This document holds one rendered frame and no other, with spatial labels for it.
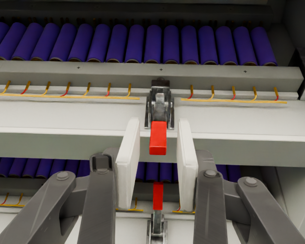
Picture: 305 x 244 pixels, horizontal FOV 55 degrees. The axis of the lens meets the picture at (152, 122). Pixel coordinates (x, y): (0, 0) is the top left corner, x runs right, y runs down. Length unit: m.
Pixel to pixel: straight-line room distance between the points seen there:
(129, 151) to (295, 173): 0.26
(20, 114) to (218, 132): 0.19
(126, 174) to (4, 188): 0.33
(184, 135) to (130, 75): 0.12
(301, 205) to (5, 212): 0.38
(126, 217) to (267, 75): 0.26
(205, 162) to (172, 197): 0.26
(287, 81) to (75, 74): 0.21
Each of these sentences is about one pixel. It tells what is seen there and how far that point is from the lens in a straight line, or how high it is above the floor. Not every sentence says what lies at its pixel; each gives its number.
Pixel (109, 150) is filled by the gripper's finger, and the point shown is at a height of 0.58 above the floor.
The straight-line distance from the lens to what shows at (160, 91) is 0.26.
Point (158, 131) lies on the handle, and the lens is 0.22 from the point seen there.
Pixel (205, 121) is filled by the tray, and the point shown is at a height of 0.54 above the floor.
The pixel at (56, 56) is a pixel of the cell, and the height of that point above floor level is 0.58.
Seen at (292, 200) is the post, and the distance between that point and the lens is 0.40.
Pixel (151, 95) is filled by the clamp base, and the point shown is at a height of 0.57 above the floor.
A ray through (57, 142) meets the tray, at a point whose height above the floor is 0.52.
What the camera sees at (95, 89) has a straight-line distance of 0.30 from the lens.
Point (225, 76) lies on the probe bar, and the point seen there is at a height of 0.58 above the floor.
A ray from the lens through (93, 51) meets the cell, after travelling 0.33.
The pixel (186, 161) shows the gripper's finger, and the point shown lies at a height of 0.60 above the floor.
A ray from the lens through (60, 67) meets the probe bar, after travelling 0.31.
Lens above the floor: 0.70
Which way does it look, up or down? 34 degrees down
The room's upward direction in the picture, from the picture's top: straight up
